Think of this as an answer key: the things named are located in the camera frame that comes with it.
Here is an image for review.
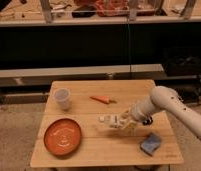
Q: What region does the white lotion bottle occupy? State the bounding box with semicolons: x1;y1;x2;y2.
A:
99;115;123;128

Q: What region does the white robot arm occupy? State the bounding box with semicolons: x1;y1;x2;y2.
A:
119;86;201;141

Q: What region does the black rectangular box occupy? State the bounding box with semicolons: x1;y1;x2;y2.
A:
142;117;153;126

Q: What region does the blue sponge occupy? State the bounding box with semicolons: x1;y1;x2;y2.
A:
140;133;162;156

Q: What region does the orange carrot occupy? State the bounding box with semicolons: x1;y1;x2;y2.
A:
90;96;117;104

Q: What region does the wooden folding table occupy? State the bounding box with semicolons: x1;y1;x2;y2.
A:
30;80;183;168

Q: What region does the orange plate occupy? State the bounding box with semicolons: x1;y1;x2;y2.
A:
43;118;82;156

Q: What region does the clear plastic cup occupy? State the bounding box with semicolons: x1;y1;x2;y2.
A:
54;88;71;110

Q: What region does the cluttered background shelf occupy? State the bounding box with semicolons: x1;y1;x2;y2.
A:
0;0;201;27

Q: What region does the grey metal bench rail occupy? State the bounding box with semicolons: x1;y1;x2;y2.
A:
0;64;164;87

